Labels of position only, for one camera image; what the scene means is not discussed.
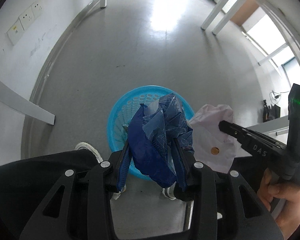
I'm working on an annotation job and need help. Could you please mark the person's right hand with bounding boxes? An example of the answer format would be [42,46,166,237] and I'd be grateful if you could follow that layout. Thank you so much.
[257,167,300,239]

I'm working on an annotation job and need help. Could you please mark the white wall socket panel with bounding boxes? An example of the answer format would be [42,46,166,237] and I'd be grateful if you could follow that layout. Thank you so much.
[6,0,43,46]

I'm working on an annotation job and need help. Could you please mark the white left sneaker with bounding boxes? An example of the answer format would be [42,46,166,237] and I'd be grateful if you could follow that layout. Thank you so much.
[74,142,127,200]

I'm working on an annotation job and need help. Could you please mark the white right sneaker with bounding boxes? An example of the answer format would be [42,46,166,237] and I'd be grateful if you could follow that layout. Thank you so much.
[161,183,176,200]

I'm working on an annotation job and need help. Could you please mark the blue plastic waste basket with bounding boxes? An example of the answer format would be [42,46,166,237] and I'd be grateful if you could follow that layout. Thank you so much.
[107,85,195,182]

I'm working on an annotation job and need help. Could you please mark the blue plastic bag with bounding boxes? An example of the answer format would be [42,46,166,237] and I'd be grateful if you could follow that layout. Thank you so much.
[127,93,195,189]

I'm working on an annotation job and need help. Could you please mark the white sneaker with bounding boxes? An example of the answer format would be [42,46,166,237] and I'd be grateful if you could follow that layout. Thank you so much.
[161,183,176,200]
[74,142,127,200]

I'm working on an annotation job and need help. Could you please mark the pink white paper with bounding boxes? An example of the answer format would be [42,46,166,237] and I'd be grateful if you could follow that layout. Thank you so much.
[189,104,237,173]

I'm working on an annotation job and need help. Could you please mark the person's black trousers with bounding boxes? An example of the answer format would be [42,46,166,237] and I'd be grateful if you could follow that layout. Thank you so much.
[0,149,103,239]

